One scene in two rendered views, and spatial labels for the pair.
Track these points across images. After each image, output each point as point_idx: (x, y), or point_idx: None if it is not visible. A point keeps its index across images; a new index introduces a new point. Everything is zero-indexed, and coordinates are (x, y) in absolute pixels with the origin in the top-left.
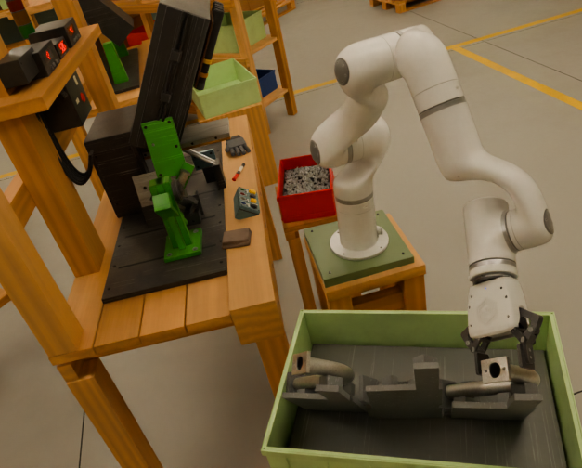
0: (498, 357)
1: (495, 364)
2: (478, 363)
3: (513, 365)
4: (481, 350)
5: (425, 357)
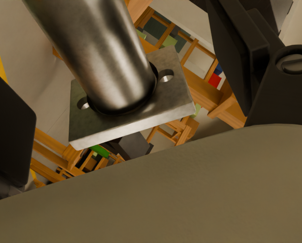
0: (162, 122)
1: (109, 107)
2: (32, 145)
3: (116, 39)
4: None
5: None
